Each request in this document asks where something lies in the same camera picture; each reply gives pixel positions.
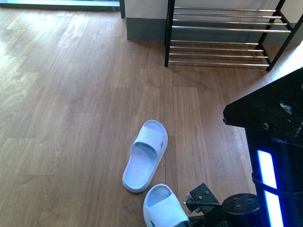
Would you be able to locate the black gripper body with camera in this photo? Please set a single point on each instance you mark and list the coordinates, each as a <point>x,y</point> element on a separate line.
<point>240,210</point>

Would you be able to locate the light blue slide slipper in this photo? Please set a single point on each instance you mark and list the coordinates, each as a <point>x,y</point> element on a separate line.
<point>146,154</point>

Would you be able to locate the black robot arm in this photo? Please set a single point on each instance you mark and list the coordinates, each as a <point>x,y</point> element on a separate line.
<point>272,118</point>

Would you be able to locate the black metal shoe rack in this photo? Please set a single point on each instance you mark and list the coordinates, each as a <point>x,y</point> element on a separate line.
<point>226,36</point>

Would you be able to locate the large glass window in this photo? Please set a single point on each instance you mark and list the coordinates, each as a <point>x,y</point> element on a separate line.
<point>68,5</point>

